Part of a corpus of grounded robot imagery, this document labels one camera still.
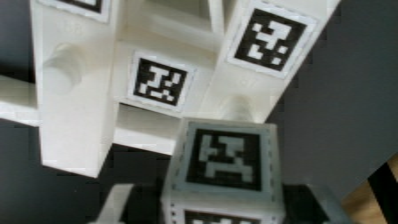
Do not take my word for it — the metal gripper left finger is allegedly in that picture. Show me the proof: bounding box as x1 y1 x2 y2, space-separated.
88 183 164 224

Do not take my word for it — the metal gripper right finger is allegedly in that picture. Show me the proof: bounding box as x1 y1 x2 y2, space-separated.
281 183 358 224

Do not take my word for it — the small white tagged cube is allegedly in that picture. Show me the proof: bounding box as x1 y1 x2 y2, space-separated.
161 118 287 224

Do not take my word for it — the long white chair side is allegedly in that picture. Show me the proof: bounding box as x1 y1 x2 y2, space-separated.
201 0 342 123

